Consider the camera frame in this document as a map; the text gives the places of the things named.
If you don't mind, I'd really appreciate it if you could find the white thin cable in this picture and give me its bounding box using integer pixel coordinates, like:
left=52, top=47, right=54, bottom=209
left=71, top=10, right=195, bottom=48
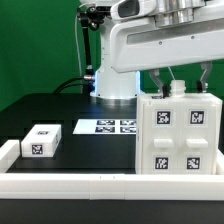
left=74, top=13, right=84, bottom=78

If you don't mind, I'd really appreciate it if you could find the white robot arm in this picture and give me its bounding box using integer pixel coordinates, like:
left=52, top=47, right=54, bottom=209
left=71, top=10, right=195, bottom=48
left=77, top=0, right=224, bottom=100

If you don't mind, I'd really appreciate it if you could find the white cabinet box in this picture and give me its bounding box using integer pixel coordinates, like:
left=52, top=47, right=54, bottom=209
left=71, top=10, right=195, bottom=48
left=135, top=80, right=222, bottom=174

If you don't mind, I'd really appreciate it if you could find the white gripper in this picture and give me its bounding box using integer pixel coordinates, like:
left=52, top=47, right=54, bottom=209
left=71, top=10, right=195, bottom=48
left=110, top=6, right=224, bottom=94

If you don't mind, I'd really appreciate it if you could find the black cable bundle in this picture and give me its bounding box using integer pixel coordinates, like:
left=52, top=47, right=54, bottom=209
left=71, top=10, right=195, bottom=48
left=53, top=77, right=88, bottom=95

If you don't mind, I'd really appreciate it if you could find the white marker sheet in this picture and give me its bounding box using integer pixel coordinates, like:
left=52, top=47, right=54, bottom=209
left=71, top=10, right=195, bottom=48
left=73, top=119, right=136, bottom=135

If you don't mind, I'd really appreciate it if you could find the white cabinet door panel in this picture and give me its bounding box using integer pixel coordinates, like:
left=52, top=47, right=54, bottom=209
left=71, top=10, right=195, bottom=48
left=178, top=100, right=221, bottom=174

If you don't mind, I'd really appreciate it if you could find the white U-shaped frame barrier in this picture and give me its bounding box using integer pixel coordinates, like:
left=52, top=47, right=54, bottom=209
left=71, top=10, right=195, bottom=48
left=0, top=140, right=224, bottom=201

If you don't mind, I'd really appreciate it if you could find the white block with marker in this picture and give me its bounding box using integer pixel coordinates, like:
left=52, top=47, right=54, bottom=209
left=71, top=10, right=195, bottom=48
left=21, top=124, right=62, bottom=158

